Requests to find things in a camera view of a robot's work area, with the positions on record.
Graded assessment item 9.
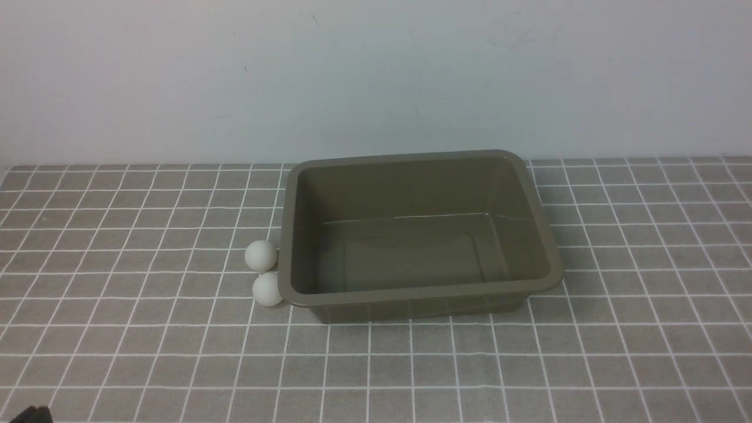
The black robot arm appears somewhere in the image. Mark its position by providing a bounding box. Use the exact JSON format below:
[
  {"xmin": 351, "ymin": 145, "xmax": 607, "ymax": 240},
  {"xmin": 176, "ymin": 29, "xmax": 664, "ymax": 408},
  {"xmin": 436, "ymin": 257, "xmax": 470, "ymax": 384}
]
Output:
[{"xmin": 9, "ymin": 406, "xmax": 53, "ymax": 423}]

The olive green plastic bin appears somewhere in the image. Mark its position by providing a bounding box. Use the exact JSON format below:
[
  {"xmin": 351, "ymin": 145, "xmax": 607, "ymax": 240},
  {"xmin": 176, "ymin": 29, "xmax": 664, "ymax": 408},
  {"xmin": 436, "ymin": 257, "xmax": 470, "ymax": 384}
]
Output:
[{"xmin": 278, "ymin": 150, "xmax": 565, "ymax": 324}]

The grey grid-pattern table mat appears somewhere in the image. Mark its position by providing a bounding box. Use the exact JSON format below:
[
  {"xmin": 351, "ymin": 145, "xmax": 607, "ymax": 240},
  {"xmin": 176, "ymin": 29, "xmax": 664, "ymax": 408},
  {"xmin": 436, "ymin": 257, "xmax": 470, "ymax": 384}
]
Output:
[{"xmin": 1, "ymin": 156, "xmax": 751, "ymax": 422}]

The white ping-pong ball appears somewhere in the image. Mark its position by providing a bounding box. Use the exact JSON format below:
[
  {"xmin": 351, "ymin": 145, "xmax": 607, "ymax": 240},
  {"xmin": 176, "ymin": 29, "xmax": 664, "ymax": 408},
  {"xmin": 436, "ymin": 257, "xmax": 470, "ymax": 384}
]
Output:
[
  {"xmin": 244, "ymin": 239, "xmax": 278, "ymax": 273},
  {"xmin": 252, "ymin": 273, "xmax": 283, "ymax": 307}
]

